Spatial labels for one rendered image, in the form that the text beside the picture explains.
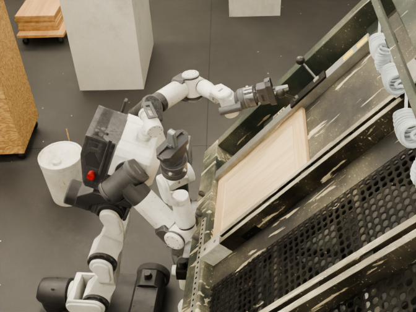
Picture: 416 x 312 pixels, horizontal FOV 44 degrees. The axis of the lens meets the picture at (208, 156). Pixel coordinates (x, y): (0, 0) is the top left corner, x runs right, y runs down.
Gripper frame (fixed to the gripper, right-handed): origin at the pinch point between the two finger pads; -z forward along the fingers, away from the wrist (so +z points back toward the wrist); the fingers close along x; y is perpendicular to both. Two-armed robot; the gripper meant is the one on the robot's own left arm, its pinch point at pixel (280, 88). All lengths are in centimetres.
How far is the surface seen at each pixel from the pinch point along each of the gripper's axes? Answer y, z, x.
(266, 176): 25.3, 12.6, 22.7
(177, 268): 42, 61, 50
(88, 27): -214, 171, 27
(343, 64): 0.6, -25.9, -4.2
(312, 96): 0.6, -11.5, 7.0
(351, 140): 50, -23, -7
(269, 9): -375, 39, 128
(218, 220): 29, 39, 39
